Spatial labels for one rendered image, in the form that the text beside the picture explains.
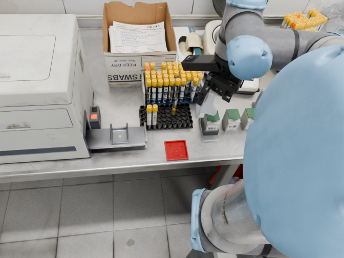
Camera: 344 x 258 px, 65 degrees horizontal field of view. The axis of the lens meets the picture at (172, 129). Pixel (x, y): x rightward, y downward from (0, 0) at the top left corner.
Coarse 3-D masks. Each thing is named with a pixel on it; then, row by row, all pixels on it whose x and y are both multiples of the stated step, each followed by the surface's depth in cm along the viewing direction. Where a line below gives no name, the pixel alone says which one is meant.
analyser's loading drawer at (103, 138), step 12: (96, 132) 82; (108, 132) 82; (120, 132) 82; (132, 132) 83; (144, 132) 81; (96, 144) 79; (108, 144) 80; (120, 144) 80; (132, 144) 80; (144, 144) 81
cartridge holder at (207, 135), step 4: (200, 120) 91; (200, 124) 90; (200, 128) 89; (204, 128) 86; (204, 132) 86; (208, 132) 86; (212, 132) 86; (216, 132) 86; (204, 136) 87; (208, 136) 87; (212, 136) 87; (216, 136) 88; (204, 140) 87; (208, 140) 87; (212, 140) 87; (216, 140) 87
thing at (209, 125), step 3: (204, 114) 86; (204, 117) 86; (204, 120) 86; (219, 120) 83; (204, 123) 86; (207, 123) 83; (210, 123) 83; (213, 123) 83; (216, 123) 83; (219, 123) 84; (204, 126) 87; (207, 126) 84; (210, 126) 84; (213, 126) 84; (216, 126) 85; (207, 129) 85; (210, 129) 85; (213, 129) 86; (216, 129) 86
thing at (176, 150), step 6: (168, 144) 86; (174, 144) 86; (180, 144) 86; (168, 150) 84; (174, 150) 85; (180, 150) 85; (186, 150) 84; (168, 156) 83; (174, 156) 84; (180, 156) 84; (186, 156) 84
